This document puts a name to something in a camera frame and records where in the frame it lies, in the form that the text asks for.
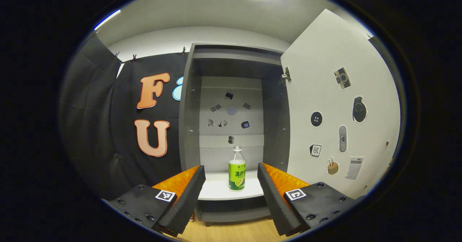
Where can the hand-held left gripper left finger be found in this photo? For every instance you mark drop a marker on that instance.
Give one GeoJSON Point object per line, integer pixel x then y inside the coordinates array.
{"type": "Point", "coordinates": [187, 202]}

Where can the green label plastic bottle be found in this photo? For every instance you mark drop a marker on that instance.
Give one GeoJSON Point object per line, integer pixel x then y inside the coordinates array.
{"type": "Point", "coordinates": [237, 177]}

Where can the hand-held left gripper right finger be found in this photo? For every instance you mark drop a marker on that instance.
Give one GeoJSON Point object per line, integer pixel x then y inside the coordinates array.
{"type": "Point", "coordinates": [274, 202]}

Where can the ceiling light panel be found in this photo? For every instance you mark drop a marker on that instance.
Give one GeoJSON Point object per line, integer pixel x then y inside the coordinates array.
{"type": "Point", "coordinates": [107, 19]}

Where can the black backdrop cloth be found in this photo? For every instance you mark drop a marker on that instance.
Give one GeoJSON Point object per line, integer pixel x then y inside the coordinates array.
{"type": "Point", "coordinates": [94, 126]}

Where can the metal cabinet hinge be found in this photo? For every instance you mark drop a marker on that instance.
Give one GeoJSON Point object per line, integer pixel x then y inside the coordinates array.
{"type": "Point", "coordinates": [287, 74]}

